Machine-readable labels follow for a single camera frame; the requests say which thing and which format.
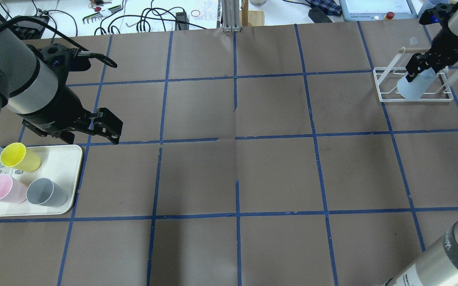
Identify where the wooden mug stand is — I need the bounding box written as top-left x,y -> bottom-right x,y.
240,0 -> 265,27

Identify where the pink plastic cup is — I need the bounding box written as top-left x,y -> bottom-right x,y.
0,174 -> 27,203

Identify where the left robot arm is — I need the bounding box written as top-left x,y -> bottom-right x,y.
0,16 -> 122,145

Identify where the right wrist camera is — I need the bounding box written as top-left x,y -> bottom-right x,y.
418,2 -> 458,25

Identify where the black cable bundle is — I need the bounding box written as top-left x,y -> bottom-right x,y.
94,7 -> 208,35

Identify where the plaid fabric pouch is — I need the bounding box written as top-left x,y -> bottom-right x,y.
306,0 -> 342,16

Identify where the aluminium frame post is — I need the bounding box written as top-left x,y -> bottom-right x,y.
219,0 -> 241,33

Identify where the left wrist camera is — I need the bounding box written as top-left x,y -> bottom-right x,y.
38,44 -> 91,72

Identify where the light blue plastic cup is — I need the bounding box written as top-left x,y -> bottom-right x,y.
397,69 -> 436,100

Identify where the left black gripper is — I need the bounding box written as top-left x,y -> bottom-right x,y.
21,85 -> 123,145

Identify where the white wire cup rack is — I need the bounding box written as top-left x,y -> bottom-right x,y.
373,37 -> 458,102

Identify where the hex key set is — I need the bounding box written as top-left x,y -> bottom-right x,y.
82,5 -> 123,24

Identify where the grey plastic cup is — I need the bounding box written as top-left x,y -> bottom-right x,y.
26,178 -> 68,207

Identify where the yellow plastic cup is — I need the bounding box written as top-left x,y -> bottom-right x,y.
0,142 -> 42,172

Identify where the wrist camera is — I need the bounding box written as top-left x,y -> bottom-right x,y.
38,44 -> 91,72
418,2 -> 458,25

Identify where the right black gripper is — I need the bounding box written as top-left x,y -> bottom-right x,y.
406,27 -> 458,83

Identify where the cream plastic tray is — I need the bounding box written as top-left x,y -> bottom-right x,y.
0,145 -> 83,217

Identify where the black power adapter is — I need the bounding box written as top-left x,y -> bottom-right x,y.
308,7 -> 333,23

